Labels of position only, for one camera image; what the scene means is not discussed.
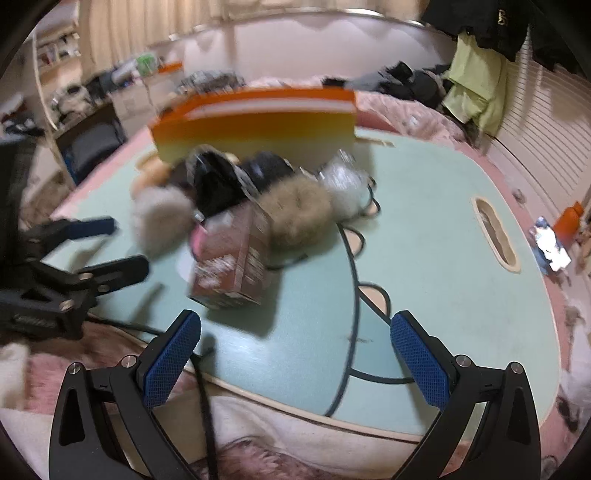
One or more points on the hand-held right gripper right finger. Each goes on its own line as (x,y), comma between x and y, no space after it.
(420,360)

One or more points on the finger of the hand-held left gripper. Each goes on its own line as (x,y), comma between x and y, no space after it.
(94,227)
(124,271)

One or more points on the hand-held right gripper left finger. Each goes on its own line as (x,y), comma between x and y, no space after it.
(171,360)

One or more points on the light grey fluffy pompom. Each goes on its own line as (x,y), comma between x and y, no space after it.
(161,221)

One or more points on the black small object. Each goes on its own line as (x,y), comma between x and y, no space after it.
(231,258)

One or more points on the black furry pouch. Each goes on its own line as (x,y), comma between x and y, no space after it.
(214,189)

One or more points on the dark blue cloth pouch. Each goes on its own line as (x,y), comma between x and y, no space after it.
(268,170)

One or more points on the tan fluffy pompom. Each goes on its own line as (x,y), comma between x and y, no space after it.
(295,212)

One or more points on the orange cardboard box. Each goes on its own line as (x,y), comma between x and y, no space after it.
(258,134)

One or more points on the clear plastic bag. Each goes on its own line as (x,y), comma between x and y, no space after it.
(346,184)

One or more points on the black bag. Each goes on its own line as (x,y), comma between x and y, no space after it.
(92,152)

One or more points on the cream fluffy blanket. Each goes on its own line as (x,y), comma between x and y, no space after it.
(277,424)

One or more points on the grey clothes pile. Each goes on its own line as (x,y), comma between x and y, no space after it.
(74,104)

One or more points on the white drawer cabinet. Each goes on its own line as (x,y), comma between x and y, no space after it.
(131,99)

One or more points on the pink bed sheet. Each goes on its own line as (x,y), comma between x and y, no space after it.
(545,277)

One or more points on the white crumpled cloth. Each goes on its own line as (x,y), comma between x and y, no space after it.
(577,383)

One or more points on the green plastic bag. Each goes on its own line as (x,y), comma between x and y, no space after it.
(147,64)

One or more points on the smartphone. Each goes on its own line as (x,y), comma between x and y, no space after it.
(551,247)

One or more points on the small orange box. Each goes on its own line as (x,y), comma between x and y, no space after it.
(170,68)

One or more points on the patterned clothes pile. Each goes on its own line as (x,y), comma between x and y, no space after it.
(207,81)

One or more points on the orange bottle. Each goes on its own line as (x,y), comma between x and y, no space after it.
(569,221)

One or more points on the cream curtain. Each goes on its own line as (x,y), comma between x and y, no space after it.
(161,23)

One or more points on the pink crumpled quilt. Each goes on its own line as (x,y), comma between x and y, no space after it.
(415,120)

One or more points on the white louvered door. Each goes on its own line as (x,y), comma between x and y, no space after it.
(540,134)

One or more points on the pile of dark clothes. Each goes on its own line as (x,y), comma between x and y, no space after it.
(415,85)

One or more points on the light green shirt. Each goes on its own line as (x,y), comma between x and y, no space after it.
(475,78)

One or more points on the black printed hanging garment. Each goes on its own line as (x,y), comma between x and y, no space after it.
(475,23)

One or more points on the white wall shelf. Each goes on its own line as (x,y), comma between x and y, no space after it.
(57,64)

